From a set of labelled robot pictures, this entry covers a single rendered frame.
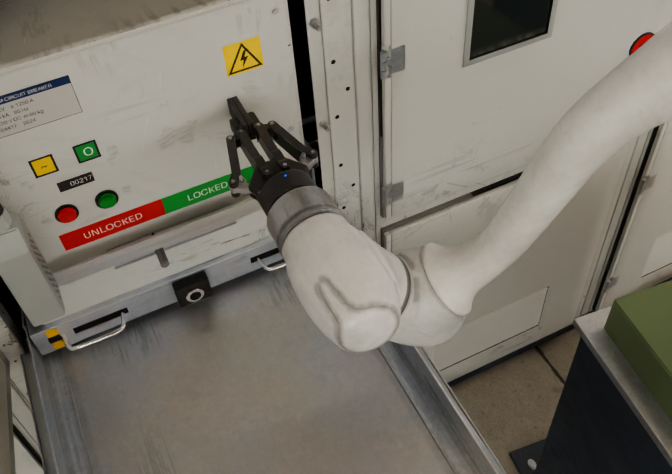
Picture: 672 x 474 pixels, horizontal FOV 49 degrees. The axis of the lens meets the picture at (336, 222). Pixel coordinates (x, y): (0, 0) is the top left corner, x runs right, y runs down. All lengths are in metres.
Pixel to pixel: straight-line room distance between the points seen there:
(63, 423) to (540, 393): 1.38
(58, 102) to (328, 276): 0.44
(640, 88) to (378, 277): 0.32
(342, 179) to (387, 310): 0.57
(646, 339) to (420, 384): 0.39
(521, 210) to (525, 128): 0.67
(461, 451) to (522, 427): 1.00
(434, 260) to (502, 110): 0.55
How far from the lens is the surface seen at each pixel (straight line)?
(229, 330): 1.30
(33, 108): 1.03
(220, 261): 1.30
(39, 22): 1.07
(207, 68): 1.06
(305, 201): 0.88
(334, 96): 1.20
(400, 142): 1.31
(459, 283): 0.91
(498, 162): 1.51
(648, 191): 1.98
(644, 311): 1.38
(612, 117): 0.73
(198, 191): 1.19
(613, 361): 1.41
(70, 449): 1.26
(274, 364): 1.25
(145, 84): 1.04
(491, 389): 2.21
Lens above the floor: 1.91
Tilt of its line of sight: 48 degrees down
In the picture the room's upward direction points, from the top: 5 degrees counter-clockwise
